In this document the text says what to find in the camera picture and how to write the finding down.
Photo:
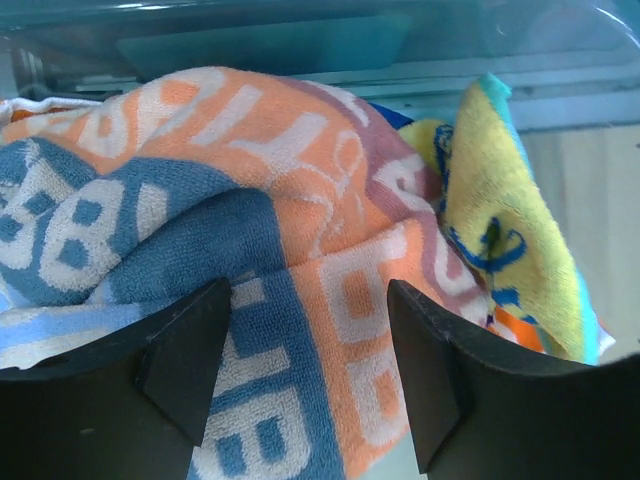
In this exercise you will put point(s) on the patterned light blue towel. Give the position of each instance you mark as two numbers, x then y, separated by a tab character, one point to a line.
301	194

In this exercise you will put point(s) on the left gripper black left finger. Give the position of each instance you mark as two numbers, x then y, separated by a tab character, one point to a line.
130	405

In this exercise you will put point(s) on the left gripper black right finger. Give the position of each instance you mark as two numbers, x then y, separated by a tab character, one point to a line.
482	407

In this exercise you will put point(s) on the yellow patterned towel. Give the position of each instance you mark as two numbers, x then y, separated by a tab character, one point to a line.
493	213

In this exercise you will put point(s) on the teal plastic laundry bin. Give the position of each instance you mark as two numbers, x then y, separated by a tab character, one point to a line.
568	64

